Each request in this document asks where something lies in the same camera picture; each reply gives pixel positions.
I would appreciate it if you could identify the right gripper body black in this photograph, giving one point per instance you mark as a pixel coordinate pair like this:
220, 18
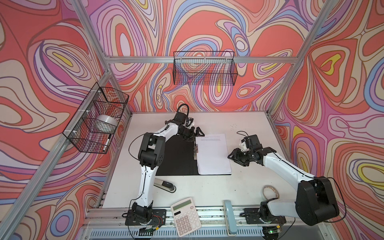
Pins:
246, 157

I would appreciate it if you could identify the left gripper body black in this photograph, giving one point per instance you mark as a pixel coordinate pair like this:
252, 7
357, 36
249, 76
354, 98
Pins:
187, 133

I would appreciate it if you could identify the printed paper sheets stack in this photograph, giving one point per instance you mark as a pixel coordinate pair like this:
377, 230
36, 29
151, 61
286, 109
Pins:
212, 155

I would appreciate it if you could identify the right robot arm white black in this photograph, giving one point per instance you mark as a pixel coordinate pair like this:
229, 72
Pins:
315, 200

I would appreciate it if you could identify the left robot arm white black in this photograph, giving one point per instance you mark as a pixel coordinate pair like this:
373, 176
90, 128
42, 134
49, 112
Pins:
152, 154

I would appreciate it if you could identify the black grey stapler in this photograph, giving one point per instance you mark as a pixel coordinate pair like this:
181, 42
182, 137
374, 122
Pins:
164, 185

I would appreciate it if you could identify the white desk calculator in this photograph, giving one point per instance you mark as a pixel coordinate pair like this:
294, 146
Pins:
186, 217

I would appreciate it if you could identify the white marker in basket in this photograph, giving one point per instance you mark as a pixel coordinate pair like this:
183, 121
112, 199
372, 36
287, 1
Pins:
107, 143

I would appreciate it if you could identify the silver tape roll in basket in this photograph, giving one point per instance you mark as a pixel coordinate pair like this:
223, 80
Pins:
105, 124

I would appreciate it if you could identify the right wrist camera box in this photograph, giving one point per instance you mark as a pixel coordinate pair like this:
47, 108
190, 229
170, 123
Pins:
250, 143

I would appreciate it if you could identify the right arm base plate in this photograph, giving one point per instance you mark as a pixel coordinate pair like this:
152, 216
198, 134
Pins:
257, 216

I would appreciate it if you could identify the black wire basket back wall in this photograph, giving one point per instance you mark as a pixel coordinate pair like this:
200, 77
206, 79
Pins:
204, 68

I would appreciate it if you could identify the black wire basket wall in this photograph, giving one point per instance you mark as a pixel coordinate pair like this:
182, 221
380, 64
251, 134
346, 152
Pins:
99, 101
204, 68

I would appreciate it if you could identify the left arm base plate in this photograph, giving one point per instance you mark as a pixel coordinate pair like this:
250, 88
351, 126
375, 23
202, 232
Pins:
155, 218

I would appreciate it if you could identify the black wire basket left wall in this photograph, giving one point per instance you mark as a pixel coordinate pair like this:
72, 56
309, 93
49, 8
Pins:
99, 101

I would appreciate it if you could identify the aluminium frame rail front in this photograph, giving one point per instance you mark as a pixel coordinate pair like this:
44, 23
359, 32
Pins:
109, 224

